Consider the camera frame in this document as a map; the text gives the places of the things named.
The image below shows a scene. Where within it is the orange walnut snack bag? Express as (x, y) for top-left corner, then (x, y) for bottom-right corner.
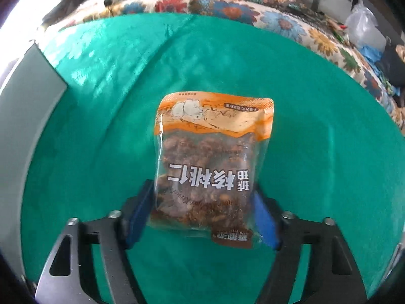
(150, 91), (275, 249)

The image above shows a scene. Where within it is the green satin tablecloth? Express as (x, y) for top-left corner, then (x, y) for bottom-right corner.
(21, 13), (404, 303)

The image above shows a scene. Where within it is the black cloth bag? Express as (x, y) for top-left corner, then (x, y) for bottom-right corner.
(375, 45), (405, 87)

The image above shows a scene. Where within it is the blue plastic bag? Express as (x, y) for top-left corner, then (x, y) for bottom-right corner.
(359, 45), (383, 65)

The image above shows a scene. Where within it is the clear plastic bag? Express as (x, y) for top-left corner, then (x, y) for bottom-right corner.
(345, 0), (387, 52)

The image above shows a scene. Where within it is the floral sofa cover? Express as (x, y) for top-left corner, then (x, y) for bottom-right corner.
(54, 0), (404, 129)

